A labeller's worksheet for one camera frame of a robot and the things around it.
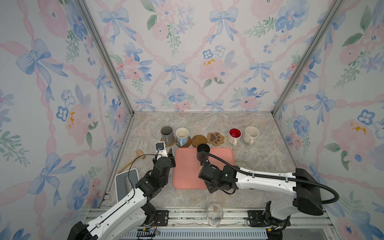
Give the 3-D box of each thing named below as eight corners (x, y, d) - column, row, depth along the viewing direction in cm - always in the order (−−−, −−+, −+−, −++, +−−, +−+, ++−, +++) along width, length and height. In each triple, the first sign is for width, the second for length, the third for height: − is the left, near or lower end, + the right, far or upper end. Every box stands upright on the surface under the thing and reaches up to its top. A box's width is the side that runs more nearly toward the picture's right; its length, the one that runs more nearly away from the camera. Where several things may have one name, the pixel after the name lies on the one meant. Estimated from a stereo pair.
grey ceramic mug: (162, 149, 101) (159, 139, 91) (164, 136, 107) (161, 125, 98) (173, 149, 101) (170, 139, 91) (174, 136, 107) (172, 125, 98)
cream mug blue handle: (176, 151, 100) (174, 142, 91) (177, 137, 107) (176, 127, 98) (188, 151, 100) (187, 142, 91) (188, 137, 108) (188, 127, 98)
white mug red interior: (228, 148, 102) (231, 140, 95) (226, 135, 109) (228, 127, 102) (240, 148, 102) (243, 140, 95) (237, 135, 109) (240, 127, 102)
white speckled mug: (237, 142, 105) (241, 133, 98) (245, 133, 110) (249, 124, 103) (248, 149, 102) (253, 141, 94) (256, 139, 107) (261, 131, 99)
